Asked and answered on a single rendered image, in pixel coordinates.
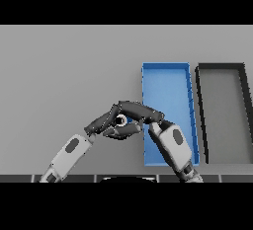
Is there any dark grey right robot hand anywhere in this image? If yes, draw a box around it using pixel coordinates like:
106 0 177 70
113 100 174 131

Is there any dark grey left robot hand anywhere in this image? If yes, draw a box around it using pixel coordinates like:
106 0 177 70
83 104 145 140

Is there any blue pipe with pale ring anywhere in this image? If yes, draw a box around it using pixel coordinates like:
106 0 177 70
114 114 134 128

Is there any blue bin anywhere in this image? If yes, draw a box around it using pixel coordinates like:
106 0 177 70
140 61 201 168

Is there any dark grey bin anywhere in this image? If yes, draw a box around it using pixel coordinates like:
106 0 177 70
194 62 253 166

